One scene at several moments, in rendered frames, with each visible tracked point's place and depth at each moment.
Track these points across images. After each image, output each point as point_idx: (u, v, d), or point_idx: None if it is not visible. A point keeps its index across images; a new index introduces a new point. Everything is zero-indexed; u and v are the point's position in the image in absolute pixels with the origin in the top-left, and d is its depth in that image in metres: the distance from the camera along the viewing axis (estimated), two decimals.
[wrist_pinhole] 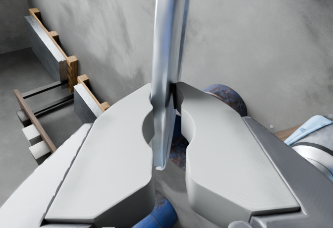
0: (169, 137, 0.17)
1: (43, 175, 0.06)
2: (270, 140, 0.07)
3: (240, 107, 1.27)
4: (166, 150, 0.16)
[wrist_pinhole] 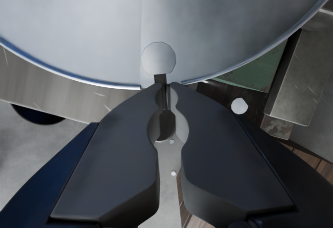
0: (151, 44, 0.13)
1: (50, 172, 0.06)
2: (264, 139, 0.07)
3: None
4: (167, 65, 0.13)
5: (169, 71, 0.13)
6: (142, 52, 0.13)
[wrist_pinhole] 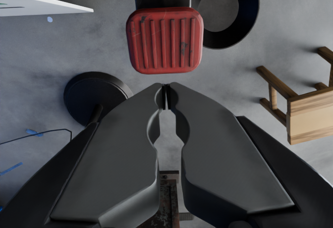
0: None
1: (49, 172, 0.06)
2: (264, 139, 0.07)
3: None
4: None
5: None
6: None
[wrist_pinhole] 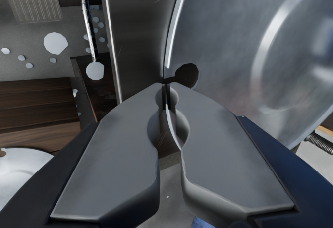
0: None
1: (49, 173, 0.06)
2: (264, 139, 0.07)
3: None
4: None
5: None
6: None
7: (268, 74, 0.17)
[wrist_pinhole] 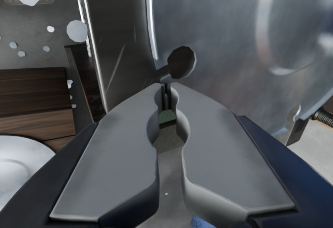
0: None
1: (49, 173, 0.06)
2: (265, 139, 0.07)
3: None
4: None
5: None
6: None
7: (319, 51, 0.19)
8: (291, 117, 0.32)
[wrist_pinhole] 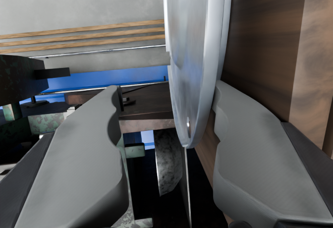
0: None
1: (3, 194, 0.06)
2: (310, 149, 0.07)
3: None
4: None
5: None
6: None
7: None
8: None
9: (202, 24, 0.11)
